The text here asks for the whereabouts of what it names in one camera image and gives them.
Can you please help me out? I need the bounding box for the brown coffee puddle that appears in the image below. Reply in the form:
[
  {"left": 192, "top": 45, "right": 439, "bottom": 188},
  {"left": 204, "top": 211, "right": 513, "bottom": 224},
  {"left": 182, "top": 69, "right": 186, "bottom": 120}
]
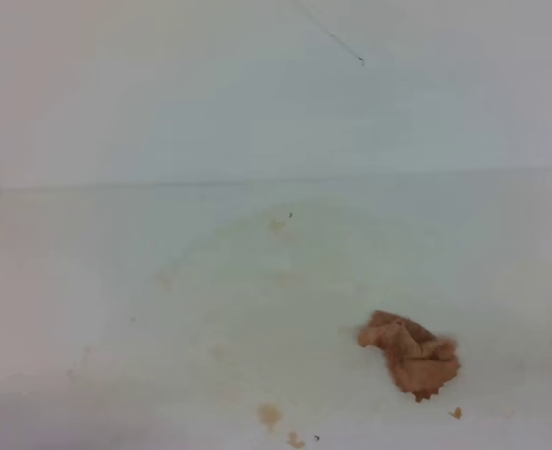
[{"left": 256, "top": 403, "right": 306, "bottom": 449}]

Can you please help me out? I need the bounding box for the orange-pink rag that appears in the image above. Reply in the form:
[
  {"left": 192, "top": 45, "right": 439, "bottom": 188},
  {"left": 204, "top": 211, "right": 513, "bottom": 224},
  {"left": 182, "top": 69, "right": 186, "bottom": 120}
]
[{"left": 357, "top": 310, "right": 460, "bottom": 402}]

